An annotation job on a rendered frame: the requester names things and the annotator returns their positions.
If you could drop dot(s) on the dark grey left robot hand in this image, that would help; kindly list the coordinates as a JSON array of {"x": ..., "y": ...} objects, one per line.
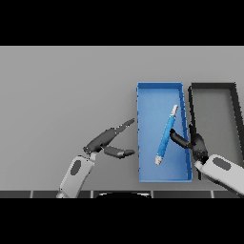
[{"x": 101, "y": 141}]

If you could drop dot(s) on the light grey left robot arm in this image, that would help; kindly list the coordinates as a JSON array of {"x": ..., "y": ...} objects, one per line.
[{"x": 75, "y": 174}]

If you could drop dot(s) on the dark grey rectangular bin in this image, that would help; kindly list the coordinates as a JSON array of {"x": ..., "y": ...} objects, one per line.
[{"x": 216, "y": 120}]

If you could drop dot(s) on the blue pipe with pale ends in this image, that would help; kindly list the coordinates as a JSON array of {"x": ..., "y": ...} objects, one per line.
[{"x": 166, "y": 135}]

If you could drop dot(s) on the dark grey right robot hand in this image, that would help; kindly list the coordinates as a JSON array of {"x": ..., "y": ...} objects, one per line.
[{"x": 197, "y": 145}]

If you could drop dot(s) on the blue rectangular bin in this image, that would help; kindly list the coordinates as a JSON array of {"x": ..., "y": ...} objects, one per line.
[{"x": 163, "y": 133}]

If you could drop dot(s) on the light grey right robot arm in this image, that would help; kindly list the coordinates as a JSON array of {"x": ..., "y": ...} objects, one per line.
[{"x": 222, "y": 173}]

